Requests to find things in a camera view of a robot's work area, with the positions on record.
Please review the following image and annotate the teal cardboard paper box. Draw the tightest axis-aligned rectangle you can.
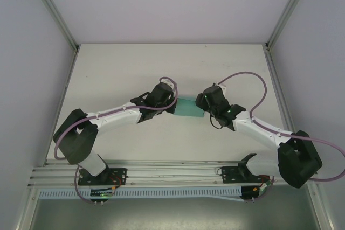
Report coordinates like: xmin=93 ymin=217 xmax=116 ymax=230
xmin=172 ymin=95 xmax=205 ymax=119

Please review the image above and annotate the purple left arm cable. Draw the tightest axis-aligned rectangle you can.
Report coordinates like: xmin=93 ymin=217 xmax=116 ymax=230
xmin=53 ymin=76 xmax=179 ymax=205

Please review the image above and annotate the thin black cable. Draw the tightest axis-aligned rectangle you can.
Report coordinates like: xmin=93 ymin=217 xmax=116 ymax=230
xmin=208 ymin=113 xmax=230 ymax=130

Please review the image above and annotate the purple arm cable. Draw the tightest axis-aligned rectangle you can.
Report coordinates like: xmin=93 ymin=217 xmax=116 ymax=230
xmin=53 ymin=76 xmax=179 ymax=205
xmin=217 ymin=71 xmax=345 ymax=203

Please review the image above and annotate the aluminium frame post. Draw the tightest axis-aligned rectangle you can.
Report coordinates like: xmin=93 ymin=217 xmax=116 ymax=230
xmin=24 ymin=0 xmax=81 ymax=53
xmin=265 ymin=0 xmax=315 ymax=52

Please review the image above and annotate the aluminium table side rail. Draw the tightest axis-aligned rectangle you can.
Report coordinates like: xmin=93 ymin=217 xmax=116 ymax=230
xmin=264 ymin=49 xmax=334 ymax=230

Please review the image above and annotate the black controller board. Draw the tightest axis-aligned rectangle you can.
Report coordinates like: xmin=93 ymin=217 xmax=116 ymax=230
xmin=240 ymin=184 xmax=272 ymax=204
xmin=89 ymin=186 xmax=114 ymax=204

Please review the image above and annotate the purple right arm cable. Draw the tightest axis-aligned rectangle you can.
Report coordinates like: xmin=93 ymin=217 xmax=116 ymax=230
xmin=217 ymin=71 xmax=345 ymax=203

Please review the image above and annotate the white slotted cable duct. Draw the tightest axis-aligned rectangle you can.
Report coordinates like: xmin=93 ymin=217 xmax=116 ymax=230
xmin=39 ymin=185 xmax=270 ymax=203

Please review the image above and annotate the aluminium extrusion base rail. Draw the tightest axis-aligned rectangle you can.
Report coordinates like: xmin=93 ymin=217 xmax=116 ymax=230
xmin=26 ymin=158 xmax=319 ymax=188

